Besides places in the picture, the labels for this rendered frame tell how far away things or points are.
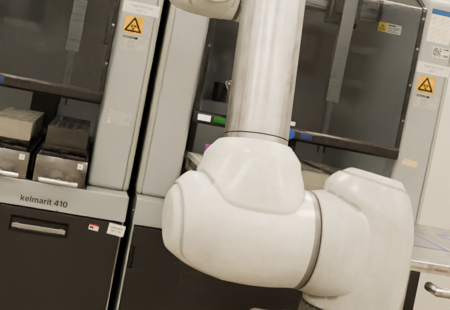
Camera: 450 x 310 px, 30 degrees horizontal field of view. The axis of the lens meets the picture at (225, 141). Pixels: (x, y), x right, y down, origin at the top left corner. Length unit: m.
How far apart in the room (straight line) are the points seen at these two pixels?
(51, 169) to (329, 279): 1.14
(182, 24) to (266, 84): 1.09
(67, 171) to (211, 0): 0.67
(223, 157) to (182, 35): 1.14
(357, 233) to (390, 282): 0.10
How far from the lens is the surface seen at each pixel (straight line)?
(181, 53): 2.34
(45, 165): 2.26
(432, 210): 3.78
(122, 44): 2.33
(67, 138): 2.32
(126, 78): 2.33
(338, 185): 1.30
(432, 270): 1.61
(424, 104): 2.52
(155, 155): 2.35
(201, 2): 1.86
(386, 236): 1.29
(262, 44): 1.29
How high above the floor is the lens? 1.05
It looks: 3 degrees down
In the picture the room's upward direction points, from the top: 11 degrees clockwise
